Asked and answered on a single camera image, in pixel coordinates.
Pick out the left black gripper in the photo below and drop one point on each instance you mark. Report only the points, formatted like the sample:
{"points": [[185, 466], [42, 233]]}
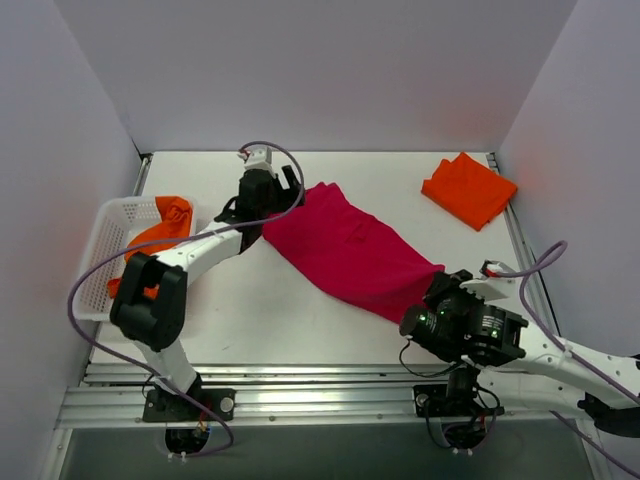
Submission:
{"points": [[279, 189]]}

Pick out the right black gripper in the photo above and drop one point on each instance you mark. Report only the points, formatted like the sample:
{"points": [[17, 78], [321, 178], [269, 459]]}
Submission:
{"points": [[445, 283]]}

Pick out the magenta t shirt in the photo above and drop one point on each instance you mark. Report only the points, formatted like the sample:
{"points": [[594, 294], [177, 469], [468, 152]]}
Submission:
{"points": [[351, 255]]}

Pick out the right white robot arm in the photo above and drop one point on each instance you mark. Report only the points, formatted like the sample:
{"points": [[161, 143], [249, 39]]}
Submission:
{"points": [[500, 359]]}

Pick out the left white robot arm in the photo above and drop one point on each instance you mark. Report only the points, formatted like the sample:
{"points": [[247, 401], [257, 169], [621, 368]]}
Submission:
{"points": [[150, 306]]}

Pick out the folded orange t shirt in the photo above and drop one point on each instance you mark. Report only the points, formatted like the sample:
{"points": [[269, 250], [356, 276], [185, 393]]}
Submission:
{"points": [[469, 191]]}

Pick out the crumpled orange t shirt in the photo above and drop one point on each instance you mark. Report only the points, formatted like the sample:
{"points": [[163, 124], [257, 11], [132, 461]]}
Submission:
{"points": [[161, 221]]}

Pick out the white plastic basket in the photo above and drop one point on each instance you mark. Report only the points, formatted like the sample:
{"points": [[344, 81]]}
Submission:
{"points": [[117, 223]]}

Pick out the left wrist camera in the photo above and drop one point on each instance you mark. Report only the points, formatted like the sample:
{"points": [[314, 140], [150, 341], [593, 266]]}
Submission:
{"points": [[256, 157]]}

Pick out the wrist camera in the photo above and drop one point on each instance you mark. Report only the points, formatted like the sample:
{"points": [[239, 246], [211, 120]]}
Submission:
{"points": [[496, 282], [256, 157]]}

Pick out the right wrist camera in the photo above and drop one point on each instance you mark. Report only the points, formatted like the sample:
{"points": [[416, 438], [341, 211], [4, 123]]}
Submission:
{"points": [[496, 282]]}

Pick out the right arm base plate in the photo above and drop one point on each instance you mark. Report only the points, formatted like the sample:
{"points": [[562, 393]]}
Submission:
{"points": [[432, 401]]}

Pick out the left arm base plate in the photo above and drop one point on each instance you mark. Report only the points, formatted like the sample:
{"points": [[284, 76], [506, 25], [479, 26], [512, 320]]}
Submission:
{"points": [[162, 406]]}

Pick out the aluminium rail frame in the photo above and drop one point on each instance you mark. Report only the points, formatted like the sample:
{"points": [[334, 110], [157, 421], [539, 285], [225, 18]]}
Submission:
{"points": [[299, 357]]}

